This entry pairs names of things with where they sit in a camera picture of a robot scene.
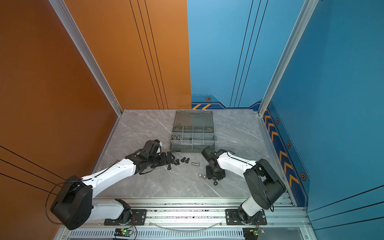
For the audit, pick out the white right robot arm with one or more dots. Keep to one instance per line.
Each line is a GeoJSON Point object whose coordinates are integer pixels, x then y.
{"type": "Point", "coordinates": [265, 185]}

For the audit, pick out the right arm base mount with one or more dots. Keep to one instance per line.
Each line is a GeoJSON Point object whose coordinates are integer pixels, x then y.
{"type": "Point", "coordinates": [237, 217]}

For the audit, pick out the green circuit board right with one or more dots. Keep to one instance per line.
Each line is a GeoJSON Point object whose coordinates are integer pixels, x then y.
{"type": "Point", "coordinates": [252, 234]}

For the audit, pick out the green circuit board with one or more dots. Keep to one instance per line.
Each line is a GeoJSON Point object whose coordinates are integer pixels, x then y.
{"type": "Point", "coordinates": [123, 233]}
{"type": "Point", "coordinates": [252, 234]}

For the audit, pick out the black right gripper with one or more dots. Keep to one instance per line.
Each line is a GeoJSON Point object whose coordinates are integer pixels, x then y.
{"type": "Point", "coordinates": [219, 177]}

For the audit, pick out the aluminium corner post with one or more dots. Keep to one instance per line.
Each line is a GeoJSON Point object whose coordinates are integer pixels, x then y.
{"type": "Point", "coordinates": [76, 36]}
{"type": "Point", "coordinates": [294, 38]}

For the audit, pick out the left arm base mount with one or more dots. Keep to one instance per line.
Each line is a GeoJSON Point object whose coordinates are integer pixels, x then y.
{"type": "Point", "coordinates": [128, 216]}

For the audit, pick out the aluminium corner post left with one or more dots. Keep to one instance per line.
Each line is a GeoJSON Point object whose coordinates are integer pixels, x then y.
{"type": "Point", "coordinates": [76, 36]}

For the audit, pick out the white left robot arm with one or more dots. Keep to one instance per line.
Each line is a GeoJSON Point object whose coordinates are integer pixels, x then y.
{"type": "Point", "coordinates": [76, 202]}

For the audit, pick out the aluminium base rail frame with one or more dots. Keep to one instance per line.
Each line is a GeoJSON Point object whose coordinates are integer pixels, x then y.
{"type": "Point", "coordinates": [177, 214]}

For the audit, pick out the aluminium corner post right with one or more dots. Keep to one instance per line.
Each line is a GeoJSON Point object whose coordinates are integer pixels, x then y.
{"type": "Point", "coordinates": [294, 38]}

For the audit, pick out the grey plastic organizer box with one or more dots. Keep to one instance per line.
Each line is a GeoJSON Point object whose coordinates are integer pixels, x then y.
{"type": "Point", "coordinates": [197, 129]}

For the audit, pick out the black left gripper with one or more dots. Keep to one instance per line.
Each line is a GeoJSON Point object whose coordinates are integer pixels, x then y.
{"type": "Point", "coordinates": [165, 161]}

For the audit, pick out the green circuit board left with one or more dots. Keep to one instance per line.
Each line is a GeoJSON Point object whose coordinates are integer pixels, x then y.
{"type": "Point", "coordinates": [123, 233]}

